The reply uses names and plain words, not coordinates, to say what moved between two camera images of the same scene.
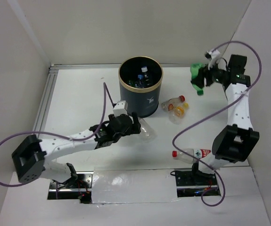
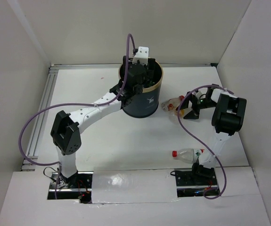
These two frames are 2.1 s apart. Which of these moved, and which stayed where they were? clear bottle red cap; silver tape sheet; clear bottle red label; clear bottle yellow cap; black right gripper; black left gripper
Moved: black left gripper; black right gripper
Stayed: clear bottle red label; silver tape sheet; clear bottle red cap; clear bottle yellow cap
